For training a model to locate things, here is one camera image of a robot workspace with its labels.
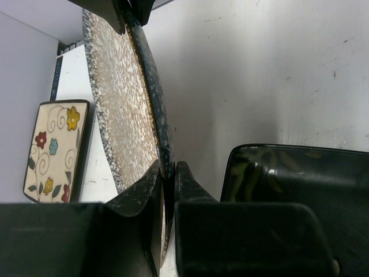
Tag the right blue table label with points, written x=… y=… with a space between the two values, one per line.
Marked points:
x=56 y=77

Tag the aluminium frame rails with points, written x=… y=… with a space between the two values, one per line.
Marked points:
x=63 y=48

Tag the speckled round plate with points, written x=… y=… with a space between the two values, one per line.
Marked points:
x=133 y=125

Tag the black floral square plate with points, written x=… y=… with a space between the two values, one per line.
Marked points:
x=331 y=182

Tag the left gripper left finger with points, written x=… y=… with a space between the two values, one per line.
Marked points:
x=121 y=237

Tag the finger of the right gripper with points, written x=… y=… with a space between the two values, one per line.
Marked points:
x=142 y=10
x=109 y=10

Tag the cream floral square plate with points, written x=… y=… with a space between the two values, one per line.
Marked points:
x=58 y=150

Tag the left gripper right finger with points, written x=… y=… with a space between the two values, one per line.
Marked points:
x=245 y=239

